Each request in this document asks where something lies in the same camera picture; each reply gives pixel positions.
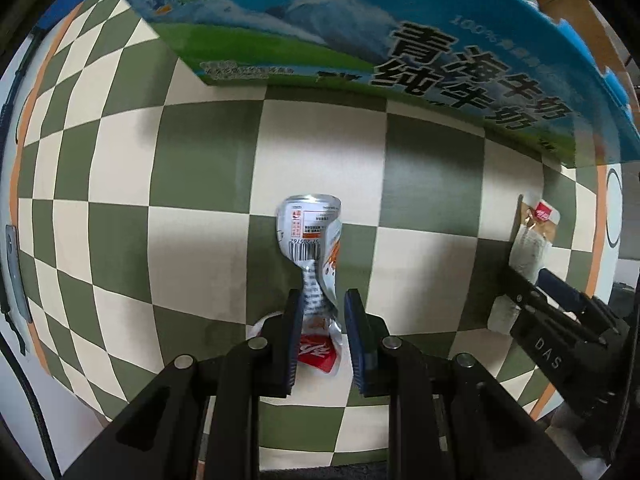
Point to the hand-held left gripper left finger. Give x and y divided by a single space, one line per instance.
295 332

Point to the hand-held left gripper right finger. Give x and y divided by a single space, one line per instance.
352 332

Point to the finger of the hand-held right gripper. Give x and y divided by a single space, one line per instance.
562 287
522 287

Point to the beige snack packet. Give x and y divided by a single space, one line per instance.
531 250

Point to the silver white snack packet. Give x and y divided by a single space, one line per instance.
310 225

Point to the blue printed cardboard box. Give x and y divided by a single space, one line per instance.
350 25

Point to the green white checkered mat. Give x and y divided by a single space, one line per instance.
200 185

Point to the blue foam mat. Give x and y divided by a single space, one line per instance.
52 15

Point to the grey metal bracket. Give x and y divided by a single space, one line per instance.
17 275

